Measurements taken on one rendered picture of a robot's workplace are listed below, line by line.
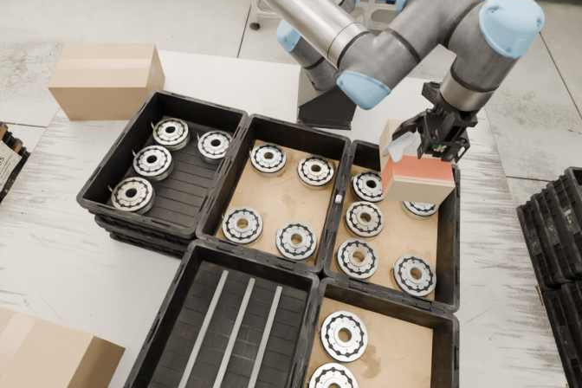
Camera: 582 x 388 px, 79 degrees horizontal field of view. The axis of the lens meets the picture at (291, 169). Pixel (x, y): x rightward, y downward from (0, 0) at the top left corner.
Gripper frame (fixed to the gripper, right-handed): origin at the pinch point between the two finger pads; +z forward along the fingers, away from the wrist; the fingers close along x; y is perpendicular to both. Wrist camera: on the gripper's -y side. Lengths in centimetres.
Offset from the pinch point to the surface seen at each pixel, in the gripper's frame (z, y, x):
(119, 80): 25, -37, -84
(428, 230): 27.4, 3.5, 12.9
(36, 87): 111, -107, -190
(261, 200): 27.3, -0.3, -33.0
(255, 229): 24.3, 9.6, -33.0
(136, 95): 28, -34, -79
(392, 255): 27.3, 11.7, 2.6
